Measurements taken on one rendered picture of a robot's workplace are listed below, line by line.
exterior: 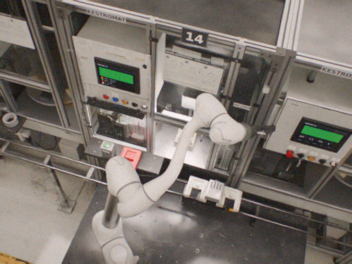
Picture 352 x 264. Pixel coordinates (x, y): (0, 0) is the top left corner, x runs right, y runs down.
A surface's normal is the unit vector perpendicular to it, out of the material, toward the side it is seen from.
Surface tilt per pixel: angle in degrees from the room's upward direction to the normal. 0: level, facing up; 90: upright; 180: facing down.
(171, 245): 0
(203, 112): 42
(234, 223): 0
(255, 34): 0
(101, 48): 90
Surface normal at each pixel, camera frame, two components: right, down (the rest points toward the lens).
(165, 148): 0.06, -0.58
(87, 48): -0.29, 0.77
